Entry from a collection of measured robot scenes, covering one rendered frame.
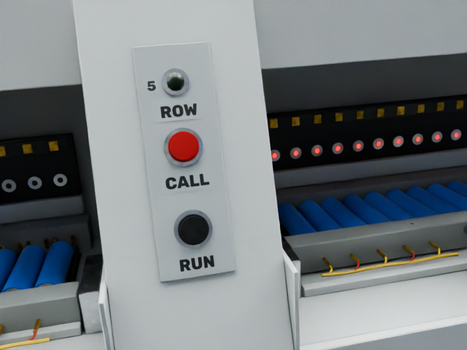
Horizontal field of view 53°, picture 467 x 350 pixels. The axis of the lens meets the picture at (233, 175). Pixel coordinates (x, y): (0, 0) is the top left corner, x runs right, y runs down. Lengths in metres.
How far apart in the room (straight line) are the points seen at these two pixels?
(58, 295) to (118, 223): 0.08
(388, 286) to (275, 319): 0.10
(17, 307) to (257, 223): 0.15
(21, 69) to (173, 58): 0.08
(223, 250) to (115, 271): 0.06
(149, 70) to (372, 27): 0.13
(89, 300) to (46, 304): 0.03
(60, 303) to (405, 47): 0.26
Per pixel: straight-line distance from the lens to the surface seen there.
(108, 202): 0.25
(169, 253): 0.25
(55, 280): 0.34
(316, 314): 0.30
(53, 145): 0.41
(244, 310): 0.26
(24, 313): 0.31
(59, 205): 0.43
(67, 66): 0.27
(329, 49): 0.29
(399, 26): 0.31
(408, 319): 0.31
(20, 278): 0.35
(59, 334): 0.31
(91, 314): 0.30
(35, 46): 0.27
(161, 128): 0.25
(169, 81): 0.25
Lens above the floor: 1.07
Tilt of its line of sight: level
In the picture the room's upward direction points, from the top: 7 degrees counter-clockwise
